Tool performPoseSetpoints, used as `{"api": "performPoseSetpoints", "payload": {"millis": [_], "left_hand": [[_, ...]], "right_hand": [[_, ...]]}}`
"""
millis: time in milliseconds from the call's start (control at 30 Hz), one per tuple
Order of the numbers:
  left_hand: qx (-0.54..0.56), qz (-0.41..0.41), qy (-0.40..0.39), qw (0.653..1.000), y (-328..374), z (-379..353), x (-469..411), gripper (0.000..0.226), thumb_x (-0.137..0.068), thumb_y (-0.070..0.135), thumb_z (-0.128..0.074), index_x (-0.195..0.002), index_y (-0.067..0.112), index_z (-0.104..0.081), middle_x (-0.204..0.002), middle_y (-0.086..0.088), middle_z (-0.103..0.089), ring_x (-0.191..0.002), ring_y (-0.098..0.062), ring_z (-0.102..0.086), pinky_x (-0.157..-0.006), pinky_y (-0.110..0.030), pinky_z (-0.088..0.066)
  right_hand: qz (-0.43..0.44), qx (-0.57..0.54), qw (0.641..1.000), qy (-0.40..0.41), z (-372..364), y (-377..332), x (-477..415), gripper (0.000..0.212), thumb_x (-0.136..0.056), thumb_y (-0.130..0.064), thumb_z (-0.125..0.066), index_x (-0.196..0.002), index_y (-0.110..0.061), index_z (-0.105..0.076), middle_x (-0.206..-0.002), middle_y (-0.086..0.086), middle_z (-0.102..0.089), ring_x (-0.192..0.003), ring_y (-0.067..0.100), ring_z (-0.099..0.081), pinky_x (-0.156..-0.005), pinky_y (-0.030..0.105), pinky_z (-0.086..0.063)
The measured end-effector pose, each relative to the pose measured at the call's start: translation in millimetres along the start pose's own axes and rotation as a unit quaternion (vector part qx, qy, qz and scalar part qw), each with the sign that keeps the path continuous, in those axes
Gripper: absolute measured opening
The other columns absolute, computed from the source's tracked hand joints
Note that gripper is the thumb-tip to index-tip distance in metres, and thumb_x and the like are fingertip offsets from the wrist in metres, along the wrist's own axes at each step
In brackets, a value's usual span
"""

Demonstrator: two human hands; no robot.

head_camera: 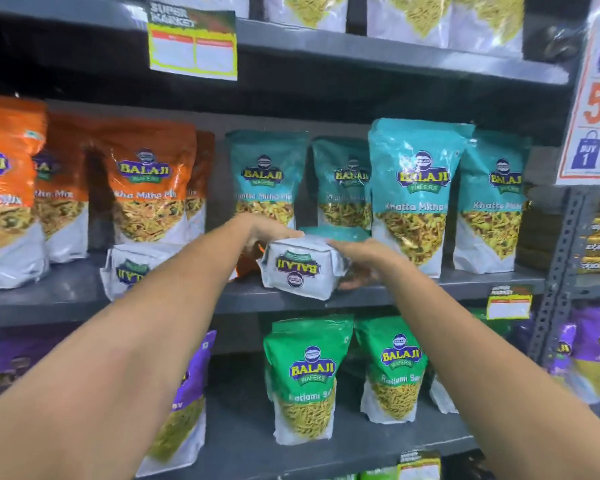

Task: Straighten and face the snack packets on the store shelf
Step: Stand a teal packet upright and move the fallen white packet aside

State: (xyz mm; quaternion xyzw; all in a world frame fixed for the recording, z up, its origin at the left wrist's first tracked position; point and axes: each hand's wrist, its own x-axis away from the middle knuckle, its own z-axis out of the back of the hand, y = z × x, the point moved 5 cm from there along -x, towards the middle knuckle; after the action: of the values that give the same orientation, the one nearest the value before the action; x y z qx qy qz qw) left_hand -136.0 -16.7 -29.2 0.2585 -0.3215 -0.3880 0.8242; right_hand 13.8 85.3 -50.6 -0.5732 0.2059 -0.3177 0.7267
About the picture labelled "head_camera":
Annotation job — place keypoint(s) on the person's left forearm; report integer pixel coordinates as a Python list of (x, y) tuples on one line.
[(130, 344)]

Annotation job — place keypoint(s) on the person's right forearm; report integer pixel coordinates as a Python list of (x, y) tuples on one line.
[(480, 374)]

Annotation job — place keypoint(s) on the person's left fingers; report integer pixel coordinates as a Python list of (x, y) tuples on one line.
[(287, 233)]

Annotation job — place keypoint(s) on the green snack packet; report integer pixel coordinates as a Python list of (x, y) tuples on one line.
[(305, 379), (395, 369), (442, 397)]

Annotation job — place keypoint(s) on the teal snack packet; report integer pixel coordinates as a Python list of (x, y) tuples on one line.
[(300, 269), (265, 179), (342, 184), (415, 194), (490, 204)]

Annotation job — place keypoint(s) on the stack of brown packets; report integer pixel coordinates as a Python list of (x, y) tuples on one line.
[(595, 244)]

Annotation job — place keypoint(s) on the grey metal shelf rack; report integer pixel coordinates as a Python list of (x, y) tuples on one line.
[(330, 59)]

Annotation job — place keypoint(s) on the yellow green shelf price label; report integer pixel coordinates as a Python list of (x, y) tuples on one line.
[(419, 467), (192, 44), (509, 303)]

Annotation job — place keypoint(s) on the dark shiny packet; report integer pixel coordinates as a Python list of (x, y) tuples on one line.
[(562, 43)]

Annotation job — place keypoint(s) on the white promotional offer sign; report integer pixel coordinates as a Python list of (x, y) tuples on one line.
[(592, 94)]

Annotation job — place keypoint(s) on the person's right hand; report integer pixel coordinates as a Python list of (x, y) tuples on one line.
[(375, 259)]

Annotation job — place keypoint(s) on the person's right thumb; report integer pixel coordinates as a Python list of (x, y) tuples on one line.
[(342, 244)]

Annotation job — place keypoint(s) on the orange snack packet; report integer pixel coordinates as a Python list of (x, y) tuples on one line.
[(5, 194), (130, 269), (198, 184), (62, 204), (150, 189)]

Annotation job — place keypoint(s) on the purple snack packet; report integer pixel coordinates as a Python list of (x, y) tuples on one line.
[(595, 354), (15, 364), (190, 389), (562, 349)]

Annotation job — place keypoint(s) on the person's left hand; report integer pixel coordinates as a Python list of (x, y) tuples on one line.
[(265, 229)]

